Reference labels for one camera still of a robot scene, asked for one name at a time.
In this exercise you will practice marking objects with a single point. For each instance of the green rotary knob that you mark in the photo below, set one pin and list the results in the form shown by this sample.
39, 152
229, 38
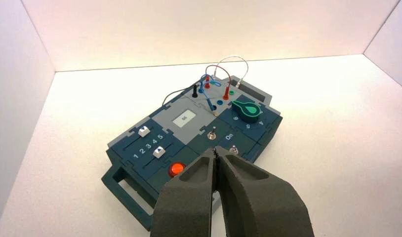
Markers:
248, 111

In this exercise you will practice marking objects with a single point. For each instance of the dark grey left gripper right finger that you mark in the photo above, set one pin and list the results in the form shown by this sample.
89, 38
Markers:
260, 206

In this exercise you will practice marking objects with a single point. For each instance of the blue grey task board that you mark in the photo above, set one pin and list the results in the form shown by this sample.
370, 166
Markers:
184, 130

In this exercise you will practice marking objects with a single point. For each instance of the small grey display screen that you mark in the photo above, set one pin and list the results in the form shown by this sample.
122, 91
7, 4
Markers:
184, 118

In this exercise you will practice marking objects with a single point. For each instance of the metal toggle switch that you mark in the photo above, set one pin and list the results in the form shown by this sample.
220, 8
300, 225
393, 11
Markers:
212, 134
234, 150

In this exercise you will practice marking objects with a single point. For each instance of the white slider knob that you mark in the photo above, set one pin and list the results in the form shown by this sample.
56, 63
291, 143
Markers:
159, 152
144, 131

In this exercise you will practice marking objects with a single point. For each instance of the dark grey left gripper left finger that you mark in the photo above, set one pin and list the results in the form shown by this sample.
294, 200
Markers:
184, 202

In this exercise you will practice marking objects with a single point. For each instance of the red round push button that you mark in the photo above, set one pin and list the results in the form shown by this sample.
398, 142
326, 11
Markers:
176, 169

